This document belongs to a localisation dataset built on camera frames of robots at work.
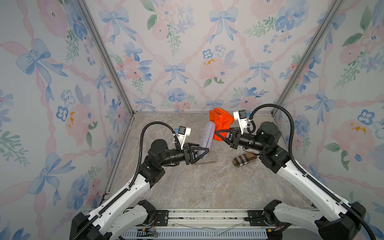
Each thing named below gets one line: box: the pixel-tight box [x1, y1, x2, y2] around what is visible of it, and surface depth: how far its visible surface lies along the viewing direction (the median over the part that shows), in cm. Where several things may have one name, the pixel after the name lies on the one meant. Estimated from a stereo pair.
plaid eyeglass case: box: [233, 152, 257, 167], surface depth 92 cm
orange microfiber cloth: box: [208, 107, 235, 141], surface depth 61 cm
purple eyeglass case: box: [197, 121, 215, 157], surface depth 60 cm
